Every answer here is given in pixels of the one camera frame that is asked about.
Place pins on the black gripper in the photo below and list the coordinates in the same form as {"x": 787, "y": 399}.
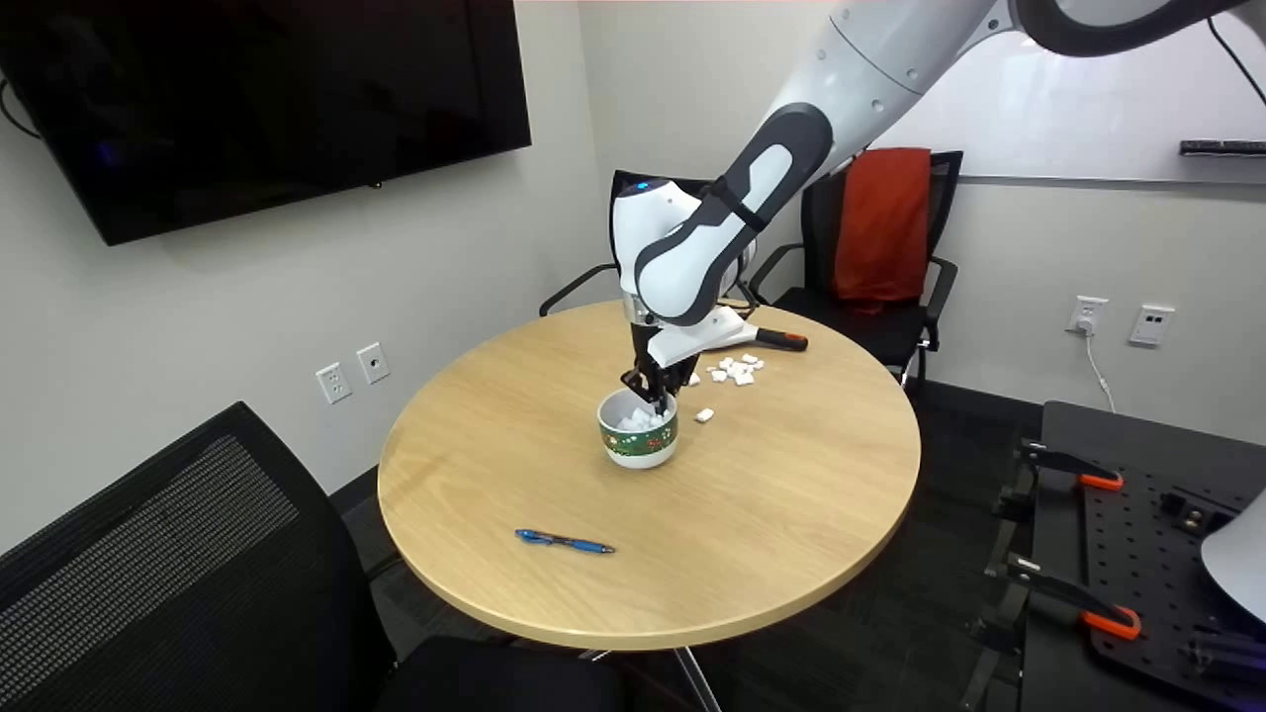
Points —
{"x": 665, "y": 369}

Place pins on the green and white mug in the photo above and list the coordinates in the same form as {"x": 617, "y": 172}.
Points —
{"x": 639, "y": 441}

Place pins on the blue pen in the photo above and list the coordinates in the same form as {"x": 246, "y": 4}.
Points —
{"x": 569, "y": 540}

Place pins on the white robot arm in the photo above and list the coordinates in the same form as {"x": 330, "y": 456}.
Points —
{"x": 846, "y": 81}

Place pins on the black mesh office chair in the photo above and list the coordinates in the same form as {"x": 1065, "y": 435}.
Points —
{"x": 159, "y": 593}
{"x": 675, "y": 179}

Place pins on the black office chair with jacket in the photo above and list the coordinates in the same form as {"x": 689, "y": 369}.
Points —
{"x": 892, "y": 340}

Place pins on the red jacket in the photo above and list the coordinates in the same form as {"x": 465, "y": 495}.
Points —
{"x": 884, "y": 224}

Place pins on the chrome table leg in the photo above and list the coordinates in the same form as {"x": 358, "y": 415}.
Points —
{"x": 694, "y": 679}

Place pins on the black orange bar clamp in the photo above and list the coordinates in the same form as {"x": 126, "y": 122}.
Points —
{"x": 1101, "y": 481}
{"x": 1115, "y": 621}

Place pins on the black perforated robot stand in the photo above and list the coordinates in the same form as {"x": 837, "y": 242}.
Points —
{"x": 1160, "y": 580}

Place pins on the dark whiteboard tray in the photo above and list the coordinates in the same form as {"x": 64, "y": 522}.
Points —
{"x": 1221, "y": 147}

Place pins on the white wall outlet plate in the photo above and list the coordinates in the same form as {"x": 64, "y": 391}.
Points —
{"x": 1090, "y": 306}
{"x": 333, "y": 381}
{"x": 1155, "y": 325}
{"x": 375, "y": 361}

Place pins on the black wall television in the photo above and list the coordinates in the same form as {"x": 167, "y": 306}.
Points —
{"x": 263, "y": 92}

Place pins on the white wall whiteboard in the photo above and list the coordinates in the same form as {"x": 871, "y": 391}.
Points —
{"x": 1093, "y": 118}

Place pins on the black bracket on stand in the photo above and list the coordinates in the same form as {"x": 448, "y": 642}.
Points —
{"x": 1194, "y": 507}

